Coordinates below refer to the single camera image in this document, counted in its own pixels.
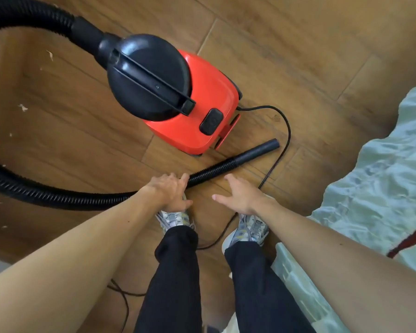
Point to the person's left hand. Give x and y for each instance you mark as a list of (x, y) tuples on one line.
[(170, 192)]

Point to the person's right hand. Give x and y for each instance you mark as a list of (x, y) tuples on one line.
[(246, 199)]

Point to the red vacuum cleaner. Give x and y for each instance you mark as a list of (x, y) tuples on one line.
[(211, 86)]

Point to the person's left forearm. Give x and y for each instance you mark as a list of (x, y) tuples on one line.
[(72, 267)]

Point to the person's right forearm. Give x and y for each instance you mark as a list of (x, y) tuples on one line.
[(350, 273)]

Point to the person's left grey shoe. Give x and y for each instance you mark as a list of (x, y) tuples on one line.
[(173, 218)]

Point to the person's grey shoe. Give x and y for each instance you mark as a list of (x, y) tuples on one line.
[(249, 228), (173, 218)]

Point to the person's right grey shoe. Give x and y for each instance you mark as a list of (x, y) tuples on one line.
[(249, 228)]

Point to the person's dark trousers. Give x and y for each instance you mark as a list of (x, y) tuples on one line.
[(173, 284)]

